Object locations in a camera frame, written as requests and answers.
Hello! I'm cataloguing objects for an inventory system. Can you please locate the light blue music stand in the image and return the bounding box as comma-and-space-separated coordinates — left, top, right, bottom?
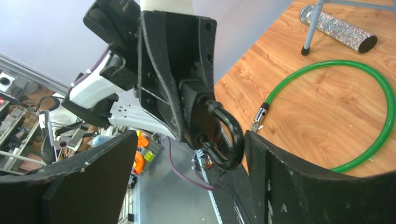
299, 0, 396, 56

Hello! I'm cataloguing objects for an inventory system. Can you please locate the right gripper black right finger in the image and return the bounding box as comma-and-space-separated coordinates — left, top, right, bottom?
244, 131, 396, 224

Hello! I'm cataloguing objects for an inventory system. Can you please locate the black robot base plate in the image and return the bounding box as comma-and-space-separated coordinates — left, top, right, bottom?
196, 150, 257, 224

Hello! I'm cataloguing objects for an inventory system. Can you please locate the black padlock with keys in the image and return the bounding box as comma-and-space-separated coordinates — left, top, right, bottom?
179, 79, 244, 171

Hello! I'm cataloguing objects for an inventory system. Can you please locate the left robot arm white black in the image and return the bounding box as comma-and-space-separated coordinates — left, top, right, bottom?
62, 0, 221, 149

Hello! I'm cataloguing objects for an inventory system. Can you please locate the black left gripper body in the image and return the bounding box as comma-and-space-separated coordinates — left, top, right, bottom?
138, 11, 217, 148

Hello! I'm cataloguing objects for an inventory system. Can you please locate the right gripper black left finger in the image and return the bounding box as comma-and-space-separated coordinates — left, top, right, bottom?
0, 130, 138, 224

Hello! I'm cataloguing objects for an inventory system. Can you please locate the glittery silver microphone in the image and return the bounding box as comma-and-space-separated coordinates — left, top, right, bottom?
299, 4, 378, 56

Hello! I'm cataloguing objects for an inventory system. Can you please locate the green cable lock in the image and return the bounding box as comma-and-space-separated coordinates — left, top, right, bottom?
249, 60, 396, 177

